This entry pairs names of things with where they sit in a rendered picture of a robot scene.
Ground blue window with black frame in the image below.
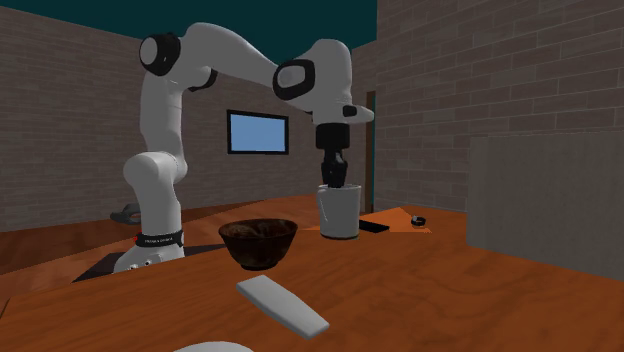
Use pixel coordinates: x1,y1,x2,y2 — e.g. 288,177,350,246
225,108,290,157

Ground dark robot stand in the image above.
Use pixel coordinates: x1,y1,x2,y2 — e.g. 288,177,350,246
71,243,228,283

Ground dark brown bowl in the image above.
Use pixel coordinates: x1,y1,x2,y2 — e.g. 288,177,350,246
218,218,299,272

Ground grey flat remote control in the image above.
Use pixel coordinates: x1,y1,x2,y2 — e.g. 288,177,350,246
235,274,331,341

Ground white plate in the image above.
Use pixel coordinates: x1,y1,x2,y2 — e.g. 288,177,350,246
172,340,255,352

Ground dark brown door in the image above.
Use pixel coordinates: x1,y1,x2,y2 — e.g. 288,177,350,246
364,90,378,215

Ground black flat phone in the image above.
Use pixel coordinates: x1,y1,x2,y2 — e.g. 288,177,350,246
358,219,391,235

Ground white mug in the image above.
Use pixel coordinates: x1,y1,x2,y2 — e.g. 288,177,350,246
316,183,363,241

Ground dark grey curved object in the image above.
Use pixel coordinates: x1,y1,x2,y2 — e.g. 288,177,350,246
109,203,143,226

